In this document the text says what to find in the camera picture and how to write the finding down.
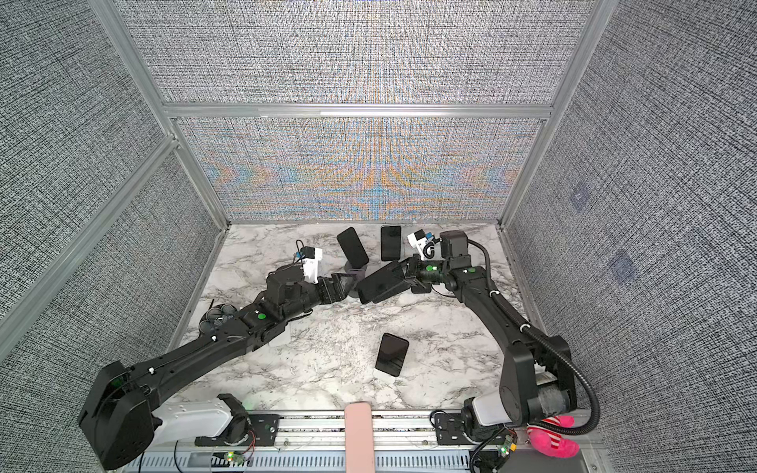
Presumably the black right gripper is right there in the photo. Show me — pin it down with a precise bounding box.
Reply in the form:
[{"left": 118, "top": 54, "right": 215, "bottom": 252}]
[{"left": 388, "top": 255, "right": 451, "bottom": 287}]

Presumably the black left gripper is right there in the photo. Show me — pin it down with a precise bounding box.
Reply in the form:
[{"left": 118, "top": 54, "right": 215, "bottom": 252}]
[{"left": 284, "top": 273, "right": 359, "bottom": 323}]

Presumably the black phone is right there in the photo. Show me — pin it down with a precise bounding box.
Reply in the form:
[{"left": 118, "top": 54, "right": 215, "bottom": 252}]
[
  {"left": 375, "top": 333, "right": 409, "bottom": 378},
  {"left": 337, "top": 227, "right": 370, "bottom": 269},
  {"left": 356, "top": 261, "right": 410, "bottom": 305},
  {"left": 380, "top": 226, "right": 402, "bottom": 261}
]

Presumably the purple round phone stand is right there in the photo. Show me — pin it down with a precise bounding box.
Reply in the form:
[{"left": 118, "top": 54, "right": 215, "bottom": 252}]
[{"left": 344, "top": 264, "right": 367, "bottom": 299}]

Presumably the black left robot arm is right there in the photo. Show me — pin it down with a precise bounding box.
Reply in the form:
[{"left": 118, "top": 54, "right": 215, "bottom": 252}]
[{"left": 78, "top": 273, "right": 357, "bottom": 470}]

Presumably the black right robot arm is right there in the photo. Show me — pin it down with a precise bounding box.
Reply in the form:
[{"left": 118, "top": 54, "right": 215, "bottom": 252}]
[{"left": 400, "top": 256, "right": 585, "bottom": 441}]

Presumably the dark flower shaped coaster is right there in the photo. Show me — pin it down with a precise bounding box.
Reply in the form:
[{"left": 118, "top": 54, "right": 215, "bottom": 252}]
[{"left": 198, "top": 304, "right": 238, "bottom": 335}]

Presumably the pink bar front centre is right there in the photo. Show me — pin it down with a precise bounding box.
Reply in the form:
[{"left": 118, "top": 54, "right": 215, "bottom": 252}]
[{"left": 344, "top": 402, "right": 376, "bottom": 473}]

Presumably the pink plush toy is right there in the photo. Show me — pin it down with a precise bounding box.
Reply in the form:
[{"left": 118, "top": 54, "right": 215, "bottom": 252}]
[{"left": 526, "top": 416, "right": 580, "bottom": 458}]

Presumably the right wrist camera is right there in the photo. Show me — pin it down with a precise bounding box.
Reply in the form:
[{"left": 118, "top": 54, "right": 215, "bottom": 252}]
[{"left": 404, "top": 231, "right": 471, "bottom": 272}]

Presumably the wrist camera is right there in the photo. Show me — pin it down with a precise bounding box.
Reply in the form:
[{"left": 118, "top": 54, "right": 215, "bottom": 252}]
[
  {"left": 264, "top": 238, "right": 323, "bottom": 305},
  {"left": 404, "top": 231, "right": 471, "bottom": 272}
]

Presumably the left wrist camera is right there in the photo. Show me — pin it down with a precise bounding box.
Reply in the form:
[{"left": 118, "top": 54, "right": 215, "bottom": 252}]
[{"left": 264, "top": 238, "right": 323, "bottom": 305}]

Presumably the black corrugated cable hose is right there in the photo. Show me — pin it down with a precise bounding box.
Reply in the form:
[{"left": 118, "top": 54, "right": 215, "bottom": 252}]
[{"left": 466, "top": 237, "right": 601, "bottom": 438}]

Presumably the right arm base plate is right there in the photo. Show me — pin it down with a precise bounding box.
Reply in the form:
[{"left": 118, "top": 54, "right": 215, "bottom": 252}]
[{"left": 429, "top": 410, "right": 518, "bottom": 458}]

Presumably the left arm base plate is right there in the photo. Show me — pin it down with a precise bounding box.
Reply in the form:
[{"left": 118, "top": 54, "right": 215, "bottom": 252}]
[{"left": 194, "top": 414, "right": 281, "bottom": 447}]

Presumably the aluminium front rail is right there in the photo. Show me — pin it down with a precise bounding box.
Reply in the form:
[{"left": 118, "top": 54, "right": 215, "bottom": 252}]
[{"left": 99, "top": 409, "right": 610, "bottom": 473}]

